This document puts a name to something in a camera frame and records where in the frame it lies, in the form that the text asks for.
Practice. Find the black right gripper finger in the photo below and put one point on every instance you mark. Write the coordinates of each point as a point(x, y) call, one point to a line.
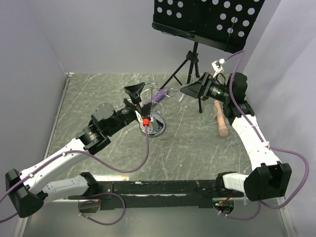
point(194, 90)
point(202, 81)

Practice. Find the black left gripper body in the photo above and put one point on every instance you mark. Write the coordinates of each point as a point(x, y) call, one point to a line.
point(129, 112)

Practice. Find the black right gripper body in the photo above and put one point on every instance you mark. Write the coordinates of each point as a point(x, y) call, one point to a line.
point(214, 91)

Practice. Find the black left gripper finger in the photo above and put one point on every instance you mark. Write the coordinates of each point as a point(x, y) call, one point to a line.
point(146, 110)
point(134, 92)

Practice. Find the chrome wine glass rack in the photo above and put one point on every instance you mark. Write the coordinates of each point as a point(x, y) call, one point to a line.
point(157, 123)

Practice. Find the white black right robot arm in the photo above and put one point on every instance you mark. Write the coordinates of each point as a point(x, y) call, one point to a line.
point(269, 177)

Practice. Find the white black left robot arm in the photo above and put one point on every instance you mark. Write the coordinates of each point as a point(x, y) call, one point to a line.
point(30, 189)

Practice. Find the purple glitter microphone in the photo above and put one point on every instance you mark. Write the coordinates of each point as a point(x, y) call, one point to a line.
point(160, 94)

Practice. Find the beige wooden rolling pin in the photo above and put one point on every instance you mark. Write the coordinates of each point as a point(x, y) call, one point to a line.
point(223, 130)

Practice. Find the black music stand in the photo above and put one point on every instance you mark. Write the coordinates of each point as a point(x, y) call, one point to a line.
point(221, 24)

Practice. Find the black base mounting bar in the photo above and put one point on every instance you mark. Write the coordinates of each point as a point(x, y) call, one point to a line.
point(147, 194)

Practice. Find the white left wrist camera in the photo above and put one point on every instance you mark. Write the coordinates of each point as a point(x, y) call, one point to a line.
point(143, 121)

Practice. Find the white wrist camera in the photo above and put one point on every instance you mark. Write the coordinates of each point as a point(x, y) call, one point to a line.
point(217, 66)
point(143, 121)

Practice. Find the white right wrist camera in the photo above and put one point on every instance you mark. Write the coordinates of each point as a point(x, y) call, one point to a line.
point(217, 66)

